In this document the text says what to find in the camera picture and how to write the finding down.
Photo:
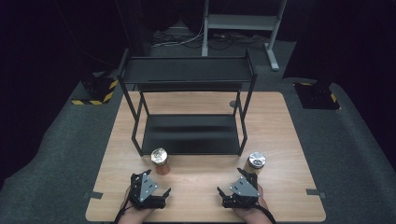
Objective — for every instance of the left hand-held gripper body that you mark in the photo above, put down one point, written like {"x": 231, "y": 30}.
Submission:
{"x": 146, "y": 188}

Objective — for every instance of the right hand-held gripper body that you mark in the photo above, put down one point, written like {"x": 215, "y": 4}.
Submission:
{"x": 244, "y": 189}

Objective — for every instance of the glass jar orange contents gold lid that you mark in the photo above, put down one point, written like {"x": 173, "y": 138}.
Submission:
{"x": 159, "y": 159}

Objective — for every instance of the glass jar beige contents silver lid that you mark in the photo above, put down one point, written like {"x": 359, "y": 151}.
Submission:
{"x": 256, "y": 160}

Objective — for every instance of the black metal two-tier shelf rack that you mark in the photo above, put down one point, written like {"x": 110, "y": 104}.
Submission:
{"x": 190, "y": 133}

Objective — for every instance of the person's right hand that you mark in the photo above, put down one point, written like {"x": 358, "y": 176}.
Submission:
{"x": 249, "y": 212}

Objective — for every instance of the person's left hand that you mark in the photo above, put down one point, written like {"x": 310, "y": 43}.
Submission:
{"x": 137, "y": 211}

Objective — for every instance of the grey tape strip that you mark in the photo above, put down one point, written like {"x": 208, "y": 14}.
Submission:
{"x": 92, "y": 195}
{"x": 316, "y": 193}

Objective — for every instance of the grey round table grommet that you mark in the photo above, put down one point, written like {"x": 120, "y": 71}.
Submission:
{"x": 233, "y": 104}

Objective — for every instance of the black base yellow striped edge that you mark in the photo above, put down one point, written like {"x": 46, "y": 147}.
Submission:
{"x": 316, "y": 95}
{"x": 96, "y": 88}

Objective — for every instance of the grey metal stand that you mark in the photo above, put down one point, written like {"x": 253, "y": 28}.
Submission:
{"x": 239, "y": 21}

